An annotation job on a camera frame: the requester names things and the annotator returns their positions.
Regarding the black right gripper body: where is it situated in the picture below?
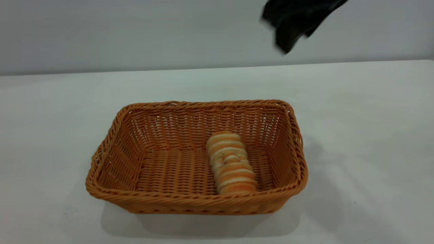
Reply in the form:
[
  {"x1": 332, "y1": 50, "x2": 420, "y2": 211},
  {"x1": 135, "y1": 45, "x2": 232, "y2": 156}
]
[{"x1": 261, "y1": 0, "x2": 349, "y2": 31}]

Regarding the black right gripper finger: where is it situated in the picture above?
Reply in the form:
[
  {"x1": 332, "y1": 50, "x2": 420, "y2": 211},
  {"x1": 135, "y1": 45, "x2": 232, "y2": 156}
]
[
  {"x1": 304, "y1": 24, "x2": 321, "y2": 38},
  {"x1": 275, "y1": 23, "x2": 303, "y2": 55}
]

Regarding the orange woven wicker basket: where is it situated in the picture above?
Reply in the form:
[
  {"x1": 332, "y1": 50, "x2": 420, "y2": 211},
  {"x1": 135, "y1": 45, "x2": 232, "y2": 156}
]
[{"x1": 85, "y1": 99, "x2": 309, "y2": 215}]

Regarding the striped long bread roll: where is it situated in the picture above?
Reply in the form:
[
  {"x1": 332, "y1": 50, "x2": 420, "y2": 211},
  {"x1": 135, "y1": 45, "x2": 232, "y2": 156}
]
[{"x1": 205, "y1": 130, "x2": 258, "y2": 196}]

